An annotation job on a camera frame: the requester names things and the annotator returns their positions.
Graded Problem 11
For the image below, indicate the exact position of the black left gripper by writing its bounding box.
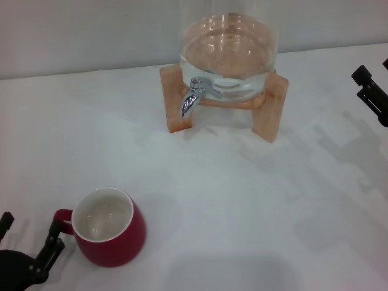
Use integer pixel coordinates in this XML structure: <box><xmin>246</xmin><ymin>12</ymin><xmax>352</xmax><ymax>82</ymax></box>
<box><xmin>0</xmin><ymin>211</ymin><xmax>66</xmax><ymax>291</ymax></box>

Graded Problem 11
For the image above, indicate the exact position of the glass water dispenser jar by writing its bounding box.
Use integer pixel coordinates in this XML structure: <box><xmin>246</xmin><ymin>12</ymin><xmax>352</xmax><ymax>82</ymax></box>
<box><xmin>177</xmin><ymin>0</ymin><xmax>281</xmax><ymax>101</ymax></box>

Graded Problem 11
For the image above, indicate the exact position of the red ceramic cup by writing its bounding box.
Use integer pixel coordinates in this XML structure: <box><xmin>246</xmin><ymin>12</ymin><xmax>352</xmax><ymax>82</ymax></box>
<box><xmin>53</xmin><ymin>187</ymin><xmax>147</xmax><ymax>268</ymax></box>

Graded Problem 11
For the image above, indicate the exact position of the wooden dispenser stand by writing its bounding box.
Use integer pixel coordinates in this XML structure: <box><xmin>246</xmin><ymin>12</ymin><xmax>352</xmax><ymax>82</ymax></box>
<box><xmin>159</xmin><ymin>65</ymin><xmax>289</xmax><ymax>143</ymax></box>

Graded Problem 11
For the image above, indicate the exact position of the chrome faucet tap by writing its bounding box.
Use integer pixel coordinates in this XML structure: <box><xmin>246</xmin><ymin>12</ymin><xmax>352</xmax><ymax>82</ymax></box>
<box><xmin>181</xmin><ymin>76</ymin><xmax>224</xmax><ymax>118</ymax></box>

